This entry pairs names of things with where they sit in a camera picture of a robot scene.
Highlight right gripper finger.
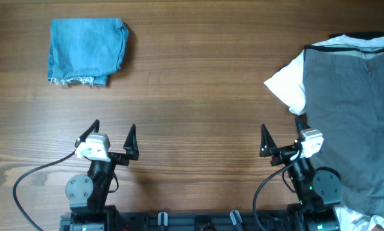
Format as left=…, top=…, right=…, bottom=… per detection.
left=295, top=117, right=310, bottom=133
left=259, top=124, right=277, bottom=157

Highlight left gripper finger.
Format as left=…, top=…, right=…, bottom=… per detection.
left=74, top=119, right=100, bottom=148
left=123, top=124, right=139, bottom=160

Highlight grey shorts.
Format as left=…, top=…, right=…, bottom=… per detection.
left=303, top=47, right=384, bottom=218

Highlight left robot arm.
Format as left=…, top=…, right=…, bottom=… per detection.
left=60, top=120, right=139, bottom=231

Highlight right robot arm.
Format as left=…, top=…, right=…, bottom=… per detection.
left=252, top=117, right=341, bottom=231

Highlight white shirt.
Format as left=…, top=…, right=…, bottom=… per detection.
left=264, top=34, right=384, bottom=115

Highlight folded blue denim shorts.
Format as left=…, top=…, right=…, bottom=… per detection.
left=48, top=18, right=129, bottom=87

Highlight black garment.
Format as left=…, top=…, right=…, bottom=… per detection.
left=328, top=31, right=384, bottom=40

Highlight right black cable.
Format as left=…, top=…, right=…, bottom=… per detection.
left=252, top=147, right=304, bottom=231

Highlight black cable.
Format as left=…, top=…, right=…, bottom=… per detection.
left=252, top=147, right=304, bottom=231
left=12, top=150, right=78, bottom=231

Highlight black mounting rail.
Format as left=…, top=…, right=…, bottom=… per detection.
left=59, top=210, right=295, bottom=231

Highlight left black cable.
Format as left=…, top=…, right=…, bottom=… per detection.
left=12, top=150, right=78, bottom=231

